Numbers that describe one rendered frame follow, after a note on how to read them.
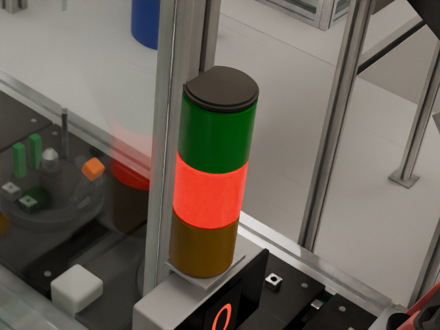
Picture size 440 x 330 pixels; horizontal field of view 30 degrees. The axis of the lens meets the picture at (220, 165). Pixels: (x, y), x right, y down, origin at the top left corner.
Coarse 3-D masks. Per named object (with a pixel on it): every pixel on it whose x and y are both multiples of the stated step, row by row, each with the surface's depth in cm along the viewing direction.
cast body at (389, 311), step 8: (384, 312) 82; (392, 312) 82; (400, 312) 82; (376, 320) 81; (384, 320) 81; (392, 320) 80; (400, 320) 80; (376, 328) 80; (384, 328) 80; (392, 328) 79
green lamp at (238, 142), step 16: (192, 112) 53; (208, 112) 52; (240, 112) 52; (192, 128) 53; (208, 128) 53; (224, 128) 53; (240, 128) 53; (192, 144) 54; (208, 144) 53; (224, 144) 53; (240, 144) 54; (192, 160) 55; (208, 160) 54; (224, 160) 54; (240, 160) 55
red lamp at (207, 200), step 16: (176, 176) 57; (192, 176) 55; (208, 176) 55; (224, 176) 55; (240, 176) 56; (176, 192) 58; (192, 192) 56; (208, 192) 56; (224, 192) 56; (240, 192) 58; (176, 208) 59; (192, 208) 57; (208, 208) 57; (224, 208) 57; (240, 208) 59; (192, 224) 58; (208, 224) 58; (224, 224) 58
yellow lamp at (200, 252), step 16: (176, 224) 59; (176, 240) 60; (192, 240) 59; (208, 240) 59; (224, 240) 59; (176, 256) 61; (192, 256) 60; (208, 256) 60; (224, 256) 60; (192, 272) 61; (208, 272) 61
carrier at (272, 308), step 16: (272, 256) 105; (272, 272) 103; (288, 272) 103; (288, 288) 101; (304, 288) 101; (320, 288) 102; (272, 304) 99; (288, 304) 99; (304, 304) 99; (256, 320) 96; (272, 320) 97; (288, 320) 97
